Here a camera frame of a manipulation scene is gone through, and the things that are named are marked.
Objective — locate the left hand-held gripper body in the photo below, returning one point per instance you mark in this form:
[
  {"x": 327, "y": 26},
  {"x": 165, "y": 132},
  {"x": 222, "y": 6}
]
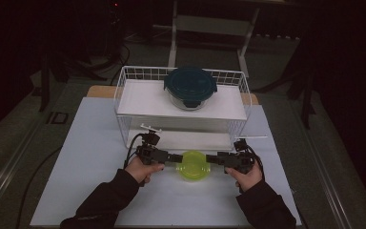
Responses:
[{"x": 151, "y": 154}]

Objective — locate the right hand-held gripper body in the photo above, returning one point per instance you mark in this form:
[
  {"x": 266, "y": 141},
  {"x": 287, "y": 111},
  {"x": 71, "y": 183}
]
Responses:
[{"x": 238, "y": 159}]

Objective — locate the yellow-green round plastic container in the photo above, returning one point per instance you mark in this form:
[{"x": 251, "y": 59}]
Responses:
[{"x": 193, "y": 167}]

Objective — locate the round container with dark blue lid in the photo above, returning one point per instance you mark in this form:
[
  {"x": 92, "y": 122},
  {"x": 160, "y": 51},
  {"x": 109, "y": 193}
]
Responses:
[{"x": 190, "y": 84}]

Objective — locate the person's left hand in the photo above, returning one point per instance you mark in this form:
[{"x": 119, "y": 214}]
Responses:
[{"x": 141, "y": 171}]

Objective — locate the person's right hand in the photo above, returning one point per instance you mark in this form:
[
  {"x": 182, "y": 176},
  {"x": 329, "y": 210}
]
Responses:
[{"x": 248, "y": 179}]

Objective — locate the white table mat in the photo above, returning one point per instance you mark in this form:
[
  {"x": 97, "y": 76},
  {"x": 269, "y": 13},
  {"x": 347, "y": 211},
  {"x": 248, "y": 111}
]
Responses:
[{"x": 178, "y": 203}]

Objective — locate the black stand leg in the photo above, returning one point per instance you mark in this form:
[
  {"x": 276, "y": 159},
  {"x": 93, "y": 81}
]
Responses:
[
  {"x": 305, "y": 101},
  {"x": 45, "y": 86}
]

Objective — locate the black floor socket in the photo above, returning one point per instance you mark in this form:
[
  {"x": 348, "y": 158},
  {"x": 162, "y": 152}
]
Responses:
[{"x": 58, "y": 118}]

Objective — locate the metal floor rail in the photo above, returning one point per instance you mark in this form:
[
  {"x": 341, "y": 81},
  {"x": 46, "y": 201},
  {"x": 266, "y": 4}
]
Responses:
[
  {"x": 9, "y": 165},
  {"x": 327, "y": 178}
]

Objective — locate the white metal stand frame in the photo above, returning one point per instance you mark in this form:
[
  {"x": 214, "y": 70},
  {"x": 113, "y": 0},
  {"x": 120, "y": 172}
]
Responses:
[{"x": 213, "y": 25}]

